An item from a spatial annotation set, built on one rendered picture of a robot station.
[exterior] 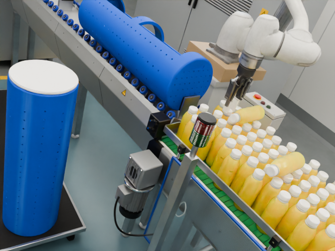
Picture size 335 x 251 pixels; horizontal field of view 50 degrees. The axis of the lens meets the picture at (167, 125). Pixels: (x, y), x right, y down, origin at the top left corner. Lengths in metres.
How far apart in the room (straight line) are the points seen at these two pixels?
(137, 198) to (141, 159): 0.19
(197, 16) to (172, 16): 0.42
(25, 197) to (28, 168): 0.19
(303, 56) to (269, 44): 0.14
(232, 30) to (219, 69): 0.23
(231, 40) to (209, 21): 1.57
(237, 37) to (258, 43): 0.67
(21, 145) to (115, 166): 1.23
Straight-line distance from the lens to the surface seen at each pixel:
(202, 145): 1.16
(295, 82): 4.54
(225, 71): 2.05
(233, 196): 1.35
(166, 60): 1.63
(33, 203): 1.88
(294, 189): 1.35
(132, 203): 1.64
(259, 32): 1.45
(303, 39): 1.50
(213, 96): 2.14
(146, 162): 1.51
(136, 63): 1.76
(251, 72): 1.52
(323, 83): 4.34
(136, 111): 1.81
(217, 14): 3.61
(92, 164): 2.74
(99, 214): 2.41
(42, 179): 1.77
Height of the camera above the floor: 1.81
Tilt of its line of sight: 32 degrees down
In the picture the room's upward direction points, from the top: 19 degrees clockwise
